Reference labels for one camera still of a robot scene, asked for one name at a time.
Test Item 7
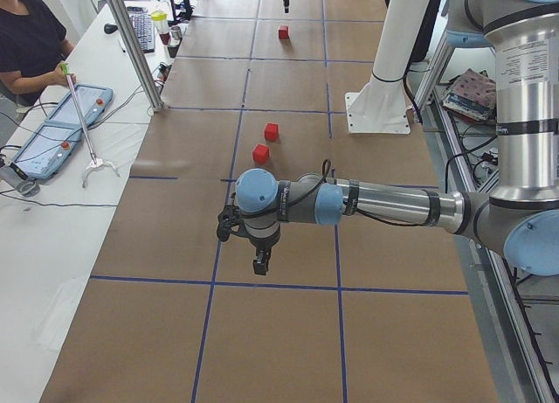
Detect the teach pendant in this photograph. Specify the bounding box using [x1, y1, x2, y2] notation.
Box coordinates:
[13, 123, 82, 180]
[45, 83, 114, 129]

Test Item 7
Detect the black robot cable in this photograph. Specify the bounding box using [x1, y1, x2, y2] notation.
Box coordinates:
[300, 159, 438, 227]

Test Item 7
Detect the black keyboard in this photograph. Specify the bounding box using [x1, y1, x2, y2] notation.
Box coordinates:
[128, 12, 155, 53]

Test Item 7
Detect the red block near left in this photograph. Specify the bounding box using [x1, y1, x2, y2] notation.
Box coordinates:
[252, 143, 270, 164]

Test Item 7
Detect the teach pendant lower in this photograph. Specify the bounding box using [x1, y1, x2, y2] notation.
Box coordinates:
[13, 123, 82, 180]

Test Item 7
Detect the stack of books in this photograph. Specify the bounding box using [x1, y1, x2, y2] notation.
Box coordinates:
[442, 68, 496, 121]

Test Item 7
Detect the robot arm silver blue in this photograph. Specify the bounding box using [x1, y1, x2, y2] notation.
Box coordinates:
[217, 0, 558, 275]

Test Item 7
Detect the metal cup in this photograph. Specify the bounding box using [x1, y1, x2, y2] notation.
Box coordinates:
[169, 25, 183, 46]

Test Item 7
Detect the yellow lid cup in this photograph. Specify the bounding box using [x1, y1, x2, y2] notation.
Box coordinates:
[150, 10, 170, 45]

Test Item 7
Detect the grey clamp device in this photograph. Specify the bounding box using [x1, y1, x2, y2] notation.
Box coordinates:
[1, 156, 40, 198]

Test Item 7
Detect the teach pendant upper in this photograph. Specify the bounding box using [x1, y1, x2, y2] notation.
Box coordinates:
[45, 83, 114, 129]

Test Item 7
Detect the red block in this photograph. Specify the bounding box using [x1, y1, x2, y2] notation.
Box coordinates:
[264, 122, 280, 142]
[252, 143, 270, 164]

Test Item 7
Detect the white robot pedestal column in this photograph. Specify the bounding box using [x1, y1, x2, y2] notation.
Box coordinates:
[345, 0, 440, 135]

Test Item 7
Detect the red block middle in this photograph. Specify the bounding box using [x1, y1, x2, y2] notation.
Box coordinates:
[264, 122, 280, 142]

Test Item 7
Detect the red block carried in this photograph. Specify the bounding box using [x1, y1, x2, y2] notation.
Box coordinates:
[278, 25, 289, 40]

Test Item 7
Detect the aluminium frame post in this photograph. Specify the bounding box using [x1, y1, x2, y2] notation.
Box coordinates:
[106, 0, 163, 112]

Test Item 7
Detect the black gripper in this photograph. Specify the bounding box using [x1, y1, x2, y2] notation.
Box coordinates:
[252, 247, 272, 275]

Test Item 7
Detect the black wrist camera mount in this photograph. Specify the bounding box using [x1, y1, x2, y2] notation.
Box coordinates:
[217, 205, 246, 242]

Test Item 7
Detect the black computer mouse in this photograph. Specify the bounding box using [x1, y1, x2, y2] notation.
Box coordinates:
[103, 23, 118, 34]

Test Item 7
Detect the reacher grabber tool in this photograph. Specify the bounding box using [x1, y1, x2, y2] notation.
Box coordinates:
[59, 61, 120, 189]

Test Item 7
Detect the seated person dark shirt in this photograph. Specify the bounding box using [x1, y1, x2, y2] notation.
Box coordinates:
[1, 0, 74, 106]

